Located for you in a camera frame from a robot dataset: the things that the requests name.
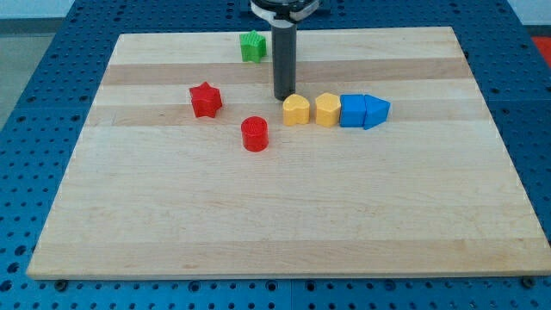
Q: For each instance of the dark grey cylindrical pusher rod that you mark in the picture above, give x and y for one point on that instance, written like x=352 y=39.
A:
x=284 y=61

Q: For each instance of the yellow hexagon block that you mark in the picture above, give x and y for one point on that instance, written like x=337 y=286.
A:
x=328 y=108

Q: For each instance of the blue cube block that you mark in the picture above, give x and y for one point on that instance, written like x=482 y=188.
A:
x=353 y=110

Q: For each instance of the blue triangle block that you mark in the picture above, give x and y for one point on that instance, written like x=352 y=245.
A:
x=376 y=111

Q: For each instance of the red star block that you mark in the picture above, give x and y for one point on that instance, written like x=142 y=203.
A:
x=206 y=100

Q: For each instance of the green star block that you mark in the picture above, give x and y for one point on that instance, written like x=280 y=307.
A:
x=252 y=46

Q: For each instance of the yellow heart block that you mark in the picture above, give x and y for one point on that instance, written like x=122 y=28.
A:
x=296 y=110

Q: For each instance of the light wooden board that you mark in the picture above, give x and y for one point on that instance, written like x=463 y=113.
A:
x=153 y=193

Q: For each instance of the red cylinder block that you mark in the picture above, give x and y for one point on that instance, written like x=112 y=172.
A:
x=255 y=134

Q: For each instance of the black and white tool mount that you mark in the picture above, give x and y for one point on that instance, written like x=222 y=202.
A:
x=280 y=11

